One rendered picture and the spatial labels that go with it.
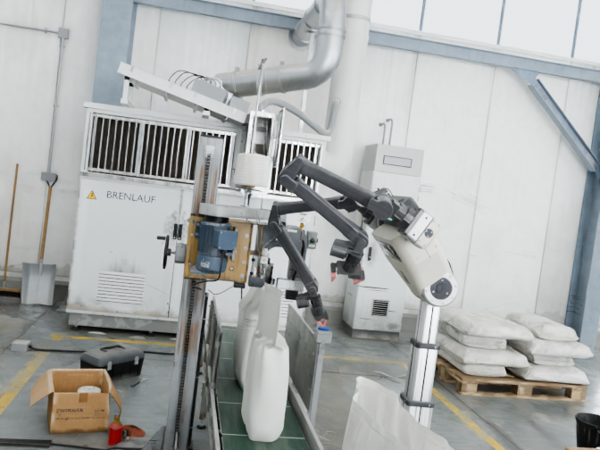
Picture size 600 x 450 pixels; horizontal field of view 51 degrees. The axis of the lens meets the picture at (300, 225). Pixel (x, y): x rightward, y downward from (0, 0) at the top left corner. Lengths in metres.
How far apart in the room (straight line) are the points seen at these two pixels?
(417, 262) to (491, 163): 5.60
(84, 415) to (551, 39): 6.91
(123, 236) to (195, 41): 2.52
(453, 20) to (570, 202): 2.71
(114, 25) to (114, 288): 2.72
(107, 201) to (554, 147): 5.43
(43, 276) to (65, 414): 3.47
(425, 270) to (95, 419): 2.20
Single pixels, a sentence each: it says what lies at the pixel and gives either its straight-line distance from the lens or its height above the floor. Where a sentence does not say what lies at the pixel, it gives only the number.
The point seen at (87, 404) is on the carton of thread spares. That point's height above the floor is 0.17.
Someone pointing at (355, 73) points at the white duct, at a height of 2.79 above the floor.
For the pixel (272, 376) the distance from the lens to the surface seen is 2.91.
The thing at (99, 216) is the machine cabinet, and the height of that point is 1.08.
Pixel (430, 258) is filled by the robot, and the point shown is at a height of 1.33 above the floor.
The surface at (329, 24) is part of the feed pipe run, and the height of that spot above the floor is 2.99.
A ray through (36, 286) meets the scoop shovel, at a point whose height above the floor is 0.19.
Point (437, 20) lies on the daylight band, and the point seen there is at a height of 3.76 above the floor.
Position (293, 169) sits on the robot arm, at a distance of 2.36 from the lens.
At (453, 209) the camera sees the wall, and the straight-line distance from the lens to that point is 7.93.
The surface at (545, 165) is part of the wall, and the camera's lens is 8.48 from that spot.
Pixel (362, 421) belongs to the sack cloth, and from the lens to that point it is 1.44.
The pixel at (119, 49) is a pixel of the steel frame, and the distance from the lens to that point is 6.97.
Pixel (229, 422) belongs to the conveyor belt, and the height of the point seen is 0.38.
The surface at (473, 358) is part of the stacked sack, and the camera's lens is 5.61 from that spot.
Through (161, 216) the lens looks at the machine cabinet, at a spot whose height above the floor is 1.14.
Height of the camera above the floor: 1.53
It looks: 3 degrees down
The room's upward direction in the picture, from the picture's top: 7 degrees clockwise
